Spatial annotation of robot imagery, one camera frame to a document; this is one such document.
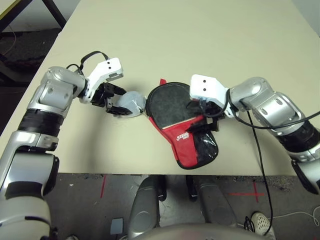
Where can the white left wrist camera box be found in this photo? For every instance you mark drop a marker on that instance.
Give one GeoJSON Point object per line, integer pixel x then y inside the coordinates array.
{"type": "Point", "coordinates": [110, 68]}

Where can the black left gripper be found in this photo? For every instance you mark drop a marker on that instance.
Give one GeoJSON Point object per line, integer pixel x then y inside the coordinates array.
{"type": "Point", "coordinates": [102, 95]}

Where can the grey robot leg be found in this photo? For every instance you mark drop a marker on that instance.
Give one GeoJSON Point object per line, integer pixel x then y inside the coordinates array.
{"type": "Point", "coordinates": [215, 205]}
{"type": "Point", "coordinates": [145, 207]}

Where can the black rubber ping-pong paddle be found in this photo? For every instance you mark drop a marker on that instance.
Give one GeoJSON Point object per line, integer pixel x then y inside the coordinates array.
{"type": "Point", "coordinates": [167, 105]}

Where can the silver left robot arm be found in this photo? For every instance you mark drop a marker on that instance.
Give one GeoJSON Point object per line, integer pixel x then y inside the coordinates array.
{"type": "Point", "coordinates": [52, 92]}

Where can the grey robot left leg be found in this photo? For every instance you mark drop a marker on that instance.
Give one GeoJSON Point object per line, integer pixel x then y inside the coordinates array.
{"type": "Point", "coordinates": [145, 207]}

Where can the grey robot torso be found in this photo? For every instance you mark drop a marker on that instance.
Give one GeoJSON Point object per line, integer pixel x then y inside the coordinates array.
{"type": "Point", "coordinates": [200, 233]}

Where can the small grey floor pad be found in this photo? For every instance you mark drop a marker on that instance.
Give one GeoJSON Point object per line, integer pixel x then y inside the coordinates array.
{"type": "Point", "coordinates": [117, 226]}

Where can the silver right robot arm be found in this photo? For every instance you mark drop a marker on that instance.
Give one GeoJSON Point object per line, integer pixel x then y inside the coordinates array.
{"type": "Point", "coordinates": [265, 100]}

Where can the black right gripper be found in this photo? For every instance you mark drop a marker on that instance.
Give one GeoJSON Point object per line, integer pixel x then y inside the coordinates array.
{"type": "Point", "coordinates": [212, 111]}

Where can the white mesh shoe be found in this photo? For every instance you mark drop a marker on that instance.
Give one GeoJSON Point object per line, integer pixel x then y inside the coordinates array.
{"type": "Point", "coordinates": [261, 222]}

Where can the black foam floor mat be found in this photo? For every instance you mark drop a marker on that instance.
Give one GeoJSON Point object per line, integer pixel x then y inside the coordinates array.
{"type": "Point", "coordinates": [25, 50]}

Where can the grey robot right leg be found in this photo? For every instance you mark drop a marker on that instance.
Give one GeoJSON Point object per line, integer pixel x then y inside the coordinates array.
{"type": "Point", "coordinates": [215, 205]}

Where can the red black paddle case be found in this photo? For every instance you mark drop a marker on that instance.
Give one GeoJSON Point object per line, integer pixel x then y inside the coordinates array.
{"type": "Point", "coordinates": [183, 147]}

